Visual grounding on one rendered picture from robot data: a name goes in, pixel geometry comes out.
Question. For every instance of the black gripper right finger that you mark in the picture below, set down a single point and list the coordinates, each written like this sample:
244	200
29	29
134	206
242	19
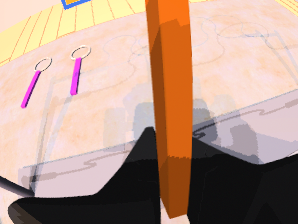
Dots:
227	190

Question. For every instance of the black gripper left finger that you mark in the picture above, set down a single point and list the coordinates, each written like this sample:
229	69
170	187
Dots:
131	196

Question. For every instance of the orange bar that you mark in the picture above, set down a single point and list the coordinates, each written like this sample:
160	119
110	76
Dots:
171	55

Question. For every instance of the white loop with magenta handle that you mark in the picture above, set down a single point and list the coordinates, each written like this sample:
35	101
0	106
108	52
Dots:
76	69
34	81

